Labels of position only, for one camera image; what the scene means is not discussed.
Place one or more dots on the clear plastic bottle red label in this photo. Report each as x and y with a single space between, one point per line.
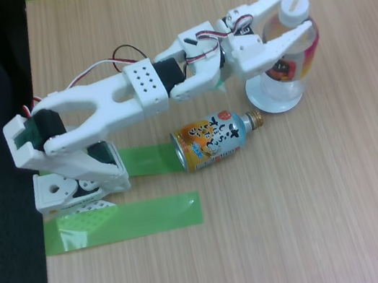
305 55

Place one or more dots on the orange drink bottle can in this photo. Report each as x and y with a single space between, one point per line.
211 141

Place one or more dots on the small white round plate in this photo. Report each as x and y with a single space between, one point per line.
278 108

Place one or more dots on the long green tape strip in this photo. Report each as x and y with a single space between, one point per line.
151 217

